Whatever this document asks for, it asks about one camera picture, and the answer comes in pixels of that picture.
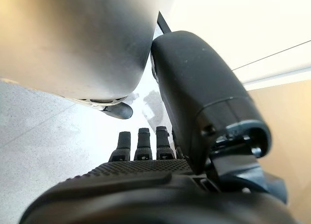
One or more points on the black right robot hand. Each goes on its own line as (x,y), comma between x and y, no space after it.
(121,192)

